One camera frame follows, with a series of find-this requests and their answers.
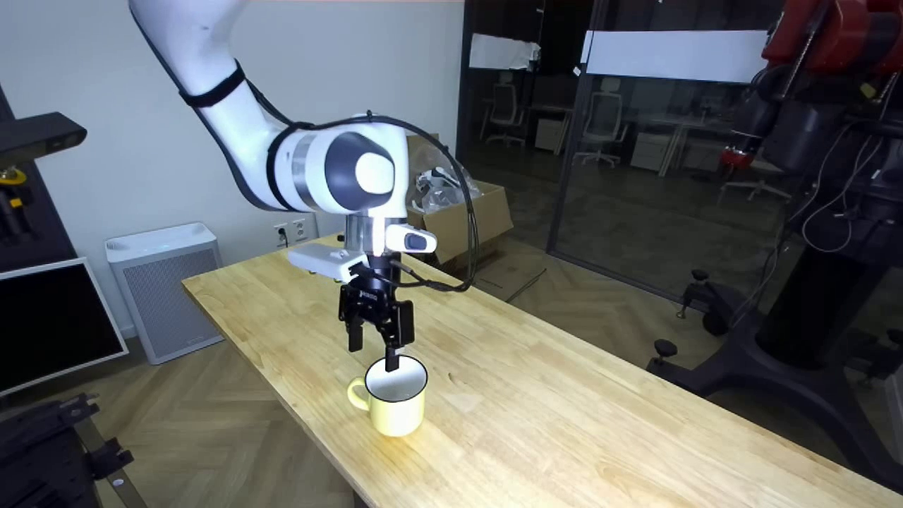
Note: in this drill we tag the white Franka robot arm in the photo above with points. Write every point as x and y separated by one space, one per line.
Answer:
319 169

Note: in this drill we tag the red and black robot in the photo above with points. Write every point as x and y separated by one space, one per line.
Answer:
820 186

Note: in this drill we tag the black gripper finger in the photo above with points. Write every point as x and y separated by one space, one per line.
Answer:
356 333
395 340

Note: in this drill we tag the small white wall board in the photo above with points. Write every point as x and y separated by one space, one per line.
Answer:
504 52

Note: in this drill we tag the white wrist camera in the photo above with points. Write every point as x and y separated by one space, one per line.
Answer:
326 260

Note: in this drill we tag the black framed monitor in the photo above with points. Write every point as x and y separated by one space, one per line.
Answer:
52 326

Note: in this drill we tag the clear plastic bag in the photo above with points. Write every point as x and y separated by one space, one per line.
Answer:
440 186

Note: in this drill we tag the white office chair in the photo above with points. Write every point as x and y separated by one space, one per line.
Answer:
507 107
601 128

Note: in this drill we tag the white wall outlet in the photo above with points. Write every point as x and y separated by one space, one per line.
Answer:
295 230

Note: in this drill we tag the yellow enamel mug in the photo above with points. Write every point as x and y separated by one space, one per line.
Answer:
398 405

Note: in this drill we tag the black shelf rack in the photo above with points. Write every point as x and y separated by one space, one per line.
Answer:
30 143

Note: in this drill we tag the white air purifier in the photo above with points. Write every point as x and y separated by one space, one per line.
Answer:
169 291

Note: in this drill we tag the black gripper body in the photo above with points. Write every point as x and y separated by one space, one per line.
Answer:
373 296

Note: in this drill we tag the black tripod stand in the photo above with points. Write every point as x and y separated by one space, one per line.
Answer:
57 456

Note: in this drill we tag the large white wall board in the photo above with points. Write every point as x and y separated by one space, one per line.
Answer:
672 55

